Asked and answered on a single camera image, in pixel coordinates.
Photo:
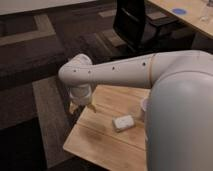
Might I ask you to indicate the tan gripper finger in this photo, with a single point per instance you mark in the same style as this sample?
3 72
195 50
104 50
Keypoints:
92 107
72 108

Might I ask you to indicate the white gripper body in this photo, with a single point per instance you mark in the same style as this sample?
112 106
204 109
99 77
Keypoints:
81 95

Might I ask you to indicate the white eraser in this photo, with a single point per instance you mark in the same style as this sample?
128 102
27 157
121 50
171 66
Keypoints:
122 123

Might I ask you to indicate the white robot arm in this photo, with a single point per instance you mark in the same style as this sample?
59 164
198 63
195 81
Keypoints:
179 116

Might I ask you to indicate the black office chair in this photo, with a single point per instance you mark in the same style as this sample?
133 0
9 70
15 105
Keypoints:
133 25

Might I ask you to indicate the blue round disc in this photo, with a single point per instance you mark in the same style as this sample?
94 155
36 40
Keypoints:
179 11

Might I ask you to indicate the wooden desk background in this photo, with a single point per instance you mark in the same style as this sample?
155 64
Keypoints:
191 18

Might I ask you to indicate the clear glass cup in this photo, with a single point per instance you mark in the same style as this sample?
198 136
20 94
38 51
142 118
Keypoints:
207 11

